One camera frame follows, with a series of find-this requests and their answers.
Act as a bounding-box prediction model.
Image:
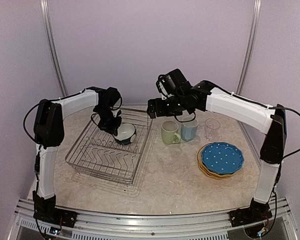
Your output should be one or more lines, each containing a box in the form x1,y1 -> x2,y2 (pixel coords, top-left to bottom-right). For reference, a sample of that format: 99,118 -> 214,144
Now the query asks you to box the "clear glass cup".
204,118 -> 221,141

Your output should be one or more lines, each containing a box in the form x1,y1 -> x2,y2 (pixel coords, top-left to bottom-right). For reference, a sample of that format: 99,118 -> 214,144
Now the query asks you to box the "left aluminium frame post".
39,0 -> 68,97

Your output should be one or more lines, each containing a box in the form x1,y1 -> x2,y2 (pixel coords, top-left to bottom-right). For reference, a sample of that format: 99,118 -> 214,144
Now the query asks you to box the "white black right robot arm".
147,68 -> 290,222

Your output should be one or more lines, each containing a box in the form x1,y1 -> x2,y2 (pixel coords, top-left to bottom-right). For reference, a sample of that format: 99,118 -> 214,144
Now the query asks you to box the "aluminium frame post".
236,0 -> 262,95
39,0 -> 68,97

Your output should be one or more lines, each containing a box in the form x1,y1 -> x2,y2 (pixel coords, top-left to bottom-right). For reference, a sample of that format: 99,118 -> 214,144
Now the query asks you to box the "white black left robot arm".
28,86 -> 122,223

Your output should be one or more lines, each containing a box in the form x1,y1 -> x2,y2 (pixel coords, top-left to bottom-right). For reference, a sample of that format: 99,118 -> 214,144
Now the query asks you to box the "blue plate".
199,142 -> 245,175

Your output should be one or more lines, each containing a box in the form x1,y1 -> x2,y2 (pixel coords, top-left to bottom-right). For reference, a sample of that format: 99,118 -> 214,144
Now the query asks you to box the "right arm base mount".
229,207 -> 273,227

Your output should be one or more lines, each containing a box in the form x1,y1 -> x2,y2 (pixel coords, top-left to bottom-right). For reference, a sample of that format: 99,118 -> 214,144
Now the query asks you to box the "yellow polka dot plate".
200,169 -> 233,180

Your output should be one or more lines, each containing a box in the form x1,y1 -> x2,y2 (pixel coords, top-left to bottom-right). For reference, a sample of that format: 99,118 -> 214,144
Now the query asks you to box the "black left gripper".
95,105 -> 123,136

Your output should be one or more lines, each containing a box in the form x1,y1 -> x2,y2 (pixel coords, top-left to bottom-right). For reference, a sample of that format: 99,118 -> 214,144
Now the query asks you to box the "front aluminium rail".
4,197 -> 298,240

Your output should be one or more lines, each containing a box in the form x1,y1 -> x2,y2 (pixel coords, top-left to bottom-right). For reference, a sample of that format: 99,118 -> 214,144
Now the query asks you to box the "light green mug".
161,120 -> 181,145

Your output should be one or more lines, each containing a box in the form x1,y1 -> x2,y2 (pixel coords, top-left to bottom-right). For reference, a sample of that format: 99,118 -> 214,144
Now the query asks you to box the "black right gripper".
146,93 -> 186,118

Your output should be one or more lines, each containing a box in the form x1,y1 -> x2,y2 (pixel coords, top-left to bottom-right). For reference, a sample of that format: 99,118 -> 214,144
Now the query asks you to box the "right aluminium frame post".
236,0 -> 262,95

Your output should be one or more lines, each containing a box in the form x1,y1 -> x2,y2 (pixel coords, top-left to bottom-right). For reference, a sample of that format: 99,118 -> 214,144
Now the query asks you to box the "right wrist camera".
155,74 -> 171,100

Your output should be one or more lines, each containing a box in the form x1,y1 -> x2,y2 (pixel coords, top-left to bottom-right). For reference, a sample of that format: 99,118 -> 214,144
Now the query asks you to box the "teal and white bowl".
113,123 -> 137,146

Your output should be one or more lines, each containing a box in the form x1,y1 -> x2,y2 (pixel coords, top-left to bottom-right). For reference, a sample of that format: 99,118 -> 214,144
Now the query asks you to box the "light blue faceted cup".
180,116 -> 199,142

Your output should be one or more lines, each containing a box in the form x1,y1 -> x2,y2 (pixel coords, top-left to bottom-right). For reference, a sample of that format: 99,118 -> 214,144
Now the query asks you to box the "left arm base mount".
33,208 -> 78,228

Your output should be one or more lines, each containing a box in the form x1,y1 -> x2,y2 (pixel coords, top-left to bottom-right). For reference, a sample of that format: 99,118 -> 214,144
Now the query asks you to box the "steel wire dish rack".
65,106 -> 153,185

